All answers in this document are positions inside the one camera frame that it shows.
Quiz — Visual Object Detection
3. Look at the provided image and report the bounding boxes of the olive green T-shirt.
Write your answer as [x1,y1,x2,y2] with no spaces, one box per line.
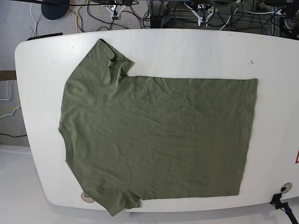
[58,39,258,216]

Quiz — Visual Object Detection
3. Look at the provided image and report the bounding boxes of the black flat bar on floor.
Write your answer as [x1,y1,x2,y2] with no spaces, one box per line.
[26,32,63,41]

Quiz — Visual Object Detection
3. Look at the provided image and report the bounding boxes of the round black stand base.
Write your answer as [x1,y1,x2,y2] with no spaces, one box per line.
[41,0,70,20]

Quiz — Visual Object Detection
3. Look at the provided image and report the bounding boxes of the red warning triangle sticker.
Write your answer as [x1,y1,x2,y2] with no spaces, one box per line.
[295,151,299,164]

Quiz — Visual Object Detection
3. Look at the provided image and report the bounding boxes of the black metal frame post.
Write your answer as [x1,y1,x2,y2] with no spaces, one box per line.
[147,0,169,29]

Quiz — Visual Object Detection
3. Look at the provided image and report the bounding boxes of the left table cable grommet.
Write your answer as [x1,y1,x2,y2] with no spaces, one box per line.
[80,192,95,203]

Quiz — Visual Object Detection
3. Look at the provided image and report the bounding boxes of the table cable grommet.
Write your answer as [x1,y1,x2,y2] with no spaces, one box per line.
[80,192,95,203]
[280,182,292,194]

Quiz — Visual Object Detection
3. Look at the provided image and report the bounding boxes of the yellow cable on floor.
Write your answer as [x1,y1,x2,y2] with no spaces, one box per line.
[75,0,90,34]

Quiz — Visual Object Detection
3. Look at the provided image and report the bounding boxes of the black clamp with cable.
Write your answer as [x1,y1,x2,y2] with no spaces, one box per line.
[270,193,298,224]

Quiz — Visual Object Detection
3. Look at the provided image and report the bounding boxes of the right table cable grommet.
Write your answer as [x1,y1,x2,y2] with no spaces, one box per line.
[280,182,292,194]

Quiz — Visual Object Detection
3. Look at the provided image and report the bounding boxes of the white cable on floor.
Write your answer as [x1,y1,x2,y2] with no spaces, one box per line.
[28,3,38,37]

